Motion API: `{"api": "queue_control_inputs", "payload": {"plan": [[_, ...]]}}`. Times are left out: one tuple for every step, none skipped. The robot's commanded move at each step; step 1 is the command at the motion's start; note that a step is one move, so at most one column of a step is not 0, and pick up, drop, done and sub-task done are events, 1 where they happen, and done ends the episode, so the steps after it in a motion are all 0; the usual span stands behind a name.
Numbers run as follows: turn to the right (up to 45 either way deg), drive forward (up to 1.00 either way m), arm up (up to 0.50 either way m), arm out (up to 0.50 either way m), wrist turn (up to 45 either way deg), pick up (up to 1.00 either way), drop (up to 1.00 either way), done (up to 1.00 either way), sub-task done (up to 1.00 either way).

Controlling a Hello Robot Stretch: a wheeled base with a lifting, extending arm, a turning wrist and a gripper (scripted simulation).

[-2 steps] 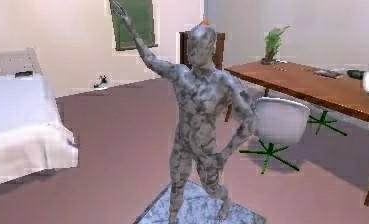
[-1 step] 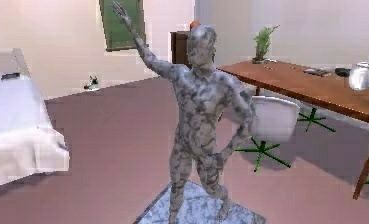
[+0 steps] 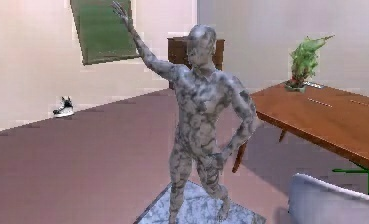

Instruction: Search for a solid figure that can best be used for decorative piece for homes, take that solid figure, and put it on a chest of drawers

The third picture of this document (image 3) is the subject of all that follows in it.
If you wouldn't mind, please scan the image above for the dark brown chest of drawers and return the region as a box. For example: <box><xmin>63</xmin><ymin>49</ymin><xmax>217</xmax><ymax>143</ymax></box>
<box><xmin>167</xmin><ymin>36</ymin><xmax>226</xmax><ymax>90</ymax></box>

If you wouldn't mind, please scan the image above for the grey marble human statue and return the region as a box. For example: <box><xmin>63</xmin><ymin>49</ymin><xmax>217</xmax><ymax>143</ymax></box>
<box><xmin>111</xmin><ymin>0</ymin><xmax>267</xmax><ymax>224</ymax></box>

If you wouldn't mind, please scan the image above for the black and white shoe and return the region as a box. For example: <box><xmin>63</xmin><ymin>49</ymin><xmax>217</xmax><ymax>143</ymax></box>
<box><xmin>52</xmin><ymin>96</ymin><xmax>75</xmax><ymax>119</ymax></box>

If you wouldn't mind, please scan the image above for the green potted house plant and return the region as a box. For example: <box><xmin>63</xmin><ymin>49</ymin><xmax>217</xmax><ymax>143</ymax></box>
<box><xmin>284</xmin><ymin>34</ymin><xmax>336</xmax><ymax>93</ymax></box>

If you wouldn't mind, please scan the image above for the grey flat remote control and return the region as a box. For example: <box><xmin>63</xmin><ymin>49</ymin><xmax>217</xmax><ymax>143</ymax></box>
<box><xmin>303</xmin><ymin>81</ymin><xmax>326</xmax><ymax>90</ymax></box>

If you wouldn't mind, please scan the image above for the thin pale stick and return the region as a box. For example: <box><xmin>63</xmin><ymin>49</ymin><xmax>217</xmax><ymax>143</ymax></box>
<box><xmin>350</xmin><ymin>99</ymin><xmax>369</xmax><ymax>109</ymax></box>
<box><xmin>307</xmin><ymin>97</ymin><xmax>334</xmax><ymax>109</ymax></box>

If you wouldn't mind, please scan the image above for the brown wooden table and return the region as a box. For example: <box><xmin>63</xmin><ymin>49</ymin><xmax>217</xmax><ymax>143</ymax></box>
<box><xmin>231</xmin><ymin>82</ymin><xmax>369</xmax><ymax>174</ymax></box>

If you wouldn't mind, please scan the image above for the green metal stand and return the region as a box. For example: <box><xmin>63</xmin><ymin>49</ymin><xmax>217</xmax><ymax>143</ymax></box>
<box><xmin>332</xmin><ymin>166</ymin><xmax>369</xmax><ymax>196</ymax></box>

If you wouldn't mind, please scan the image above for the green framed wall picture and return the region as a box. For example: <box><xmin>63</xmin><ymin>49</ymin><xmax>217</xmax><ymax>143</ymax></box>
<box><xmin>69</xmin><ymin>0</ymin><xmax>140</xmax><ymax>66</ymax></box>

